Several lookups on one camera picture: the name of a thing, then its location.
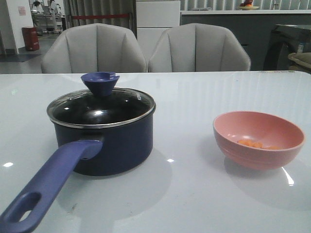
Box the fruit plate on counter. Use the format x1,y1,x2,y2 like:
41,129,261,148
238,0,259,10

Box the left grey upholstered chair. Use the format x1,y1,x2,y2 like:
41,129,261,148
41,23,147,74

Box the grey upholstered chair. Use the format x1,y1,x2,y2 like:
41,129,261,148
41,23,147,74
148,23,251,73

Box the orange ham slices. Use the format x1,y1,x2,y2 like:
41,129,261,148
238,139,281,150

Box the right grey upholstered chair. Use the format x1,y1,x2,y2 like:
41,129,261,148
148,23,251,73

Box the beige cushion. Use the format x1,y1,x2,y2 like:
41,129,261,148
288,52,311,74

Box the glass pot lid blue knob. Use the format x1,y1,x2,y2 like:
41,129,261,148
47,72,156,129

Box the grey counter with white top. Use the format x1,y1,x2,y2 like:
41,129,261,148
181,10,311,70

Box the pink bowl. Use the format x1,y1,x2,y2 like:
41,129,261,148
213,111,305,170

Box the red bin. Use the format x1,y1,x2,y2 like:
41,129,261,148
22,27,39,51

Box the dark metal appliance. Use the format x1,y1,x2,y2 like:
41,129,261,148
263,24,311,70

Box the dark blue saucepan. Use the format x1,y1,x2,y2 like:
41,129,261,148
0,87,156,233

